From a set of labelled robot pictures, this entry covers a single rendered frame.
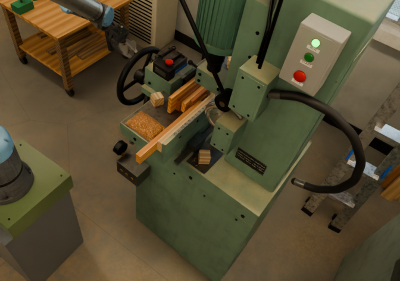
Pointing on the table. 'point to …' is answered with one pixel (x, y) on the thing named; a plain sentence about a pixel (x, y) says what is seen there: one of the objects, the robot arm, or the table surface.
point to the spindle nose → (216, 62)
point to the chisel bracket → (205, 77)
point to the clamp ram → (187, 77)
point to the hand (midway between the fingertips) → (133, 55)
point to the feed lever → (222, 99)
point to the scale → (189, 121)
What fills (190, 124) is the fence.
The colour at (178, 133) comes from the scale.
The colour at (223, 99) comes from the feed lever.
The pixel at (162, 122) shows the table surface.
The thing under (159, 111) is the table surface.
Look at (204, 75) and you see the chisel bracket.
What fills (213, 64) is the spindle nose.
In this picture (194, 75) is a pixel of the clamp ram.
